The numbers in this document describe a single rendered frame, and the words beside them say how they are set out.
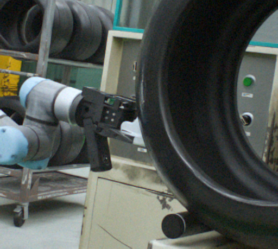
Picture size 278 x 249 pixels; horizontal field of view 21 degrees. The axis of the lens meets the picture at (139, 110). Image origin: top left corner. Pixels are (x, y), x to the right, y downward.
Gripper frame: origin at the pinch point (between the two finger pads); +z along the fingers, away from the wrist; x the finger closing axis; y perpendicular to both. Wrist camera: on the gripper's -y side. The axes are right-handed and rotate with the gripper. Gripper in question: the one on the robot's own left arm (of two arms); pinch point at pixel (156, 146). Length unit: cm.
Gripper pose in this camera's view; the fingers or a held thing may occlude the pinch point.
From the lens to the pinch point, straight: 144.9
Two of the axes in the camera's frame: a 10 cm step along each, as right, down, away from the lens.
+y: 2.4, -9.6, -1.2
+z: 8.0, 2.7, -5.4
